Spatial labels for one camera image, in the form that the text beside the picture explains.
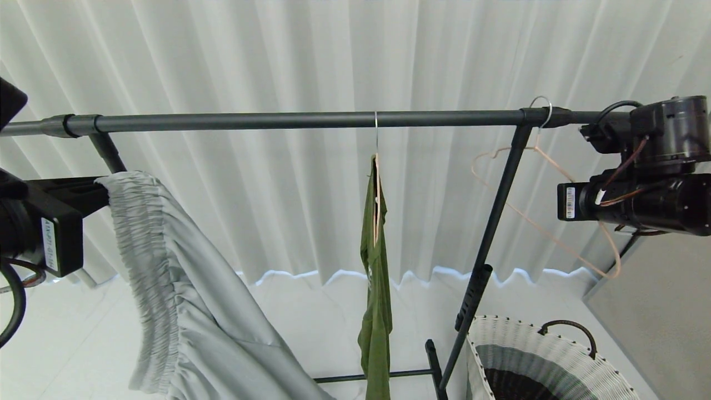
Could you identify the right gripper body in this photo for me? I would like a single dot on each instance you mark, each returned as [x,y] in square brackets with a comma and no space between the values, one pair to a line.
[655,205]

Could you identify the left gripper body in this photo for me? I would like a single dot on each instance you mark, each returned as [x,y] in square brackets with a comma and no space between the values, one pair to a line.
[61,233]

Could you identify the pink clothes hanger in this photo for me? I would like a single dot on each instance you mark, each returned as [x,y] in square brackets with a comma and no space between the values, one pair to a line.
[547,236]
[376,133]

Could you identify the pale grey shorts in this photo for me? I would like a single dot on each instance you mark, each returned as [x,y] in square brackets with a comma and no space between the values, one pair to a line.
[194,311]

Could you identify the green printed t-shirt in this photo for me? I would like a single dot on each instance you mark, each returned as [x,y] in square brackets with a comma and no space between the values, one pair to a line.
[376,300]

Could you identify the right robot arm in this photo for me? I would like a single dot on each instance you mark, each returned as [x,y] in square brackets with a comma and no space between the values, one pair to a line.
[672,133]

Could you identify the white laundry basket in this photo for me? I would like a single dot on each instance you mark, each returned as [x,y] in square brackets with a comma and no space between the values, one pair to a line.
[533,355]

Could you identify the black clothes rack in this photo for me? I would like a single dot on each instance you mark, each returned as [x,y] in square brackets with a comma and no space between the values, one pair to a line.
[278,119]

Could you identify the white curtain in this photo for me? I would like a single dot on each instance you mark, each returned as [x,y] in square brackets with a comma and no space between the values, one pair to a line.
[278,55]

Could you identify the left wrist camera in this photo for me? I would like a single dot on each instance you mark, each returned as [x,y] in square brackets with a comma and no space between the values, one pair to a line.
[8,103]

